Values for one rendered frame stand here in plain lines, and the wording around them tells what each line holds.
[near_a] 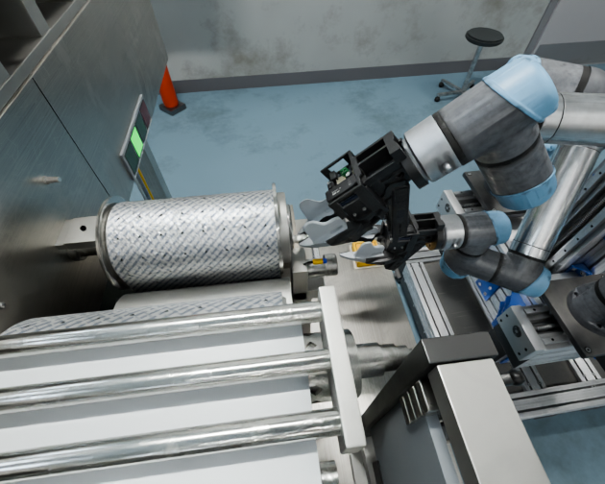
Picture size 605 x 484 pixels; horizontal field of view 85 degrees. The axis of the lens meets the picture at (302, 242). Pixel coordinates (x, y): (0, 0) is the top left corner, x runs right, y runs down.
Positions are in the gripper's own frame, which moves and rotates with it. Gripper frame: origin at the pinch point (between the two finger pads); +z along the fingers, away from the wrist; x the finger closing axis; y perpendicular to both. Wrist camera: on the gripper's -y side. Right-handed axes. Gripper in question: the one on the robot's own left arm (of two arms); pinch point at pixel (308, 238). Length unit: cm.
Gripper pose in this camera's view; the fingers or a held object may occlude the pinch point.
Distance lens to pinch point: 53.7
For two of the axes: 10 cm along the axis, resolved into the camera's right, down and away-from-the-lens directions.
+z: -7.6, 4.6, 4.6
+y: -6.4, -4.0, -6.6
